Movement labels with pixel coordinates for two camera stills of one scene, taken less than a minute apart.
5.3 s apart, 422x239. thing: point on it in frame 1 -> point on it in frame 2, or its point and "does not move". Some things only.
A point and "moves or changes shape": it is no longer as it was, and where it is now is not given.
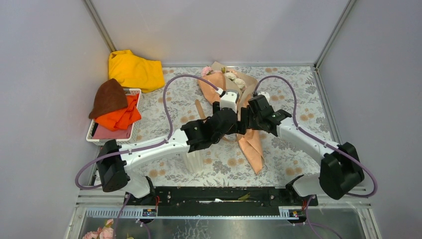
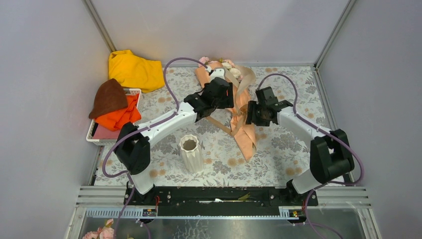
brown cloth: [110, 97] does not move
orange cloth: [123, 119] does not move
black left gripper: [238, 127] -> [226, 101]
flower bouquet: [224, 78] moves or changes shape
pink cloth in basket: [101, 132] does not move
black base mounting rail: [222, 197] does not move
